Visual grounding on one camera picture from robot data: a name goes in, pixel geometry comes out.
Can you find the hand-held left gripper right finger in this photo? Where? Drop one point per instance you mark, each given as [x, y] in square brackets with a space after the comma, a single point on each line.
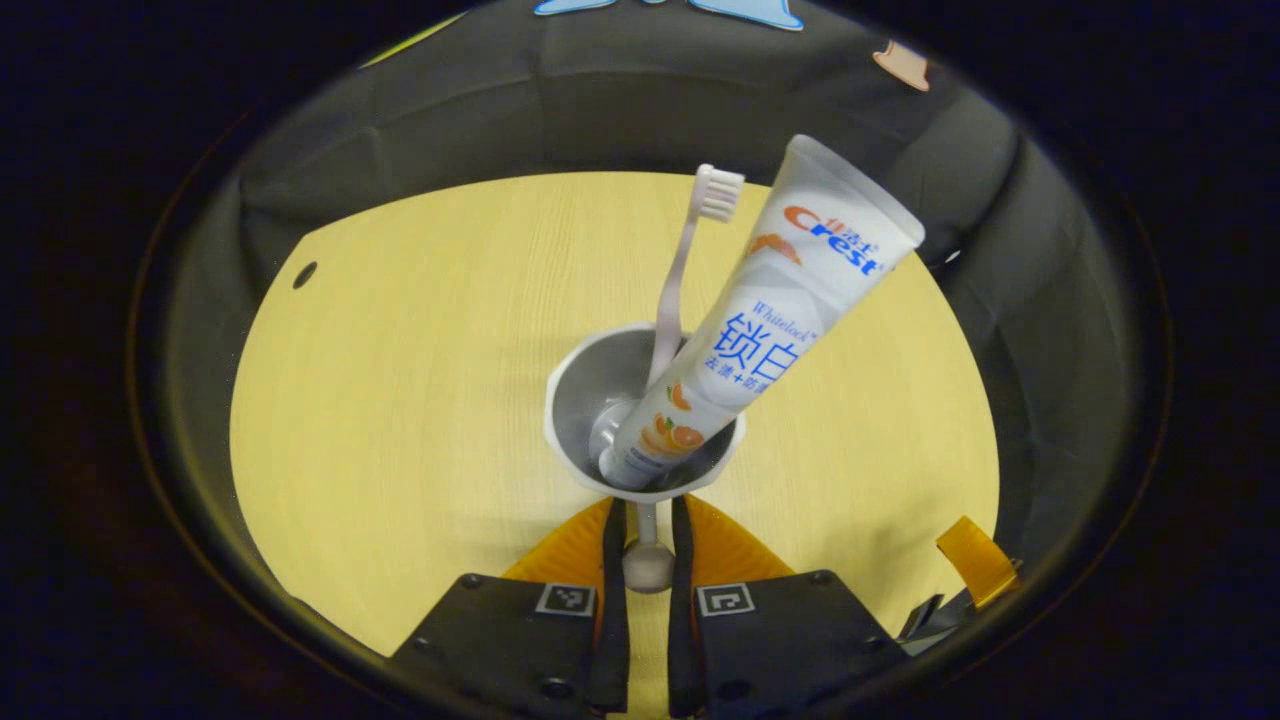
[682, 640]

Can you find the white toothpaste tube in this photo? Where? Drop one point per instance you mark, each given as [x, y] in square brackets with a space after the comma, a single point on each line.
[790, 300]

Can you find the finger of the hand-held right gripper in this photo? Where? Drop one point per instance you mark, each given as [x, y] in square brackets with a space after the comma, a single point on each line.
[975, 560]

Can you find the wooden desktop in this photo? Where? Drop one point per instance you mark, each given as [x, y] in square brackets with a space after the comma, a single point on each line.
[400, 400]

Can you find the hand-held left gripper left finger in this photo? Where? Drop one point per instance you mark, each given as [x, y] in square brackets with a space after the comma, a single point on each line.
[612, 640]

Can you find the white toothbrush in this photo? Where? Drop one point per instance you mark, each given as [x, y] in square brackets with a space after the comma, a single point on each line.
[680, 270]

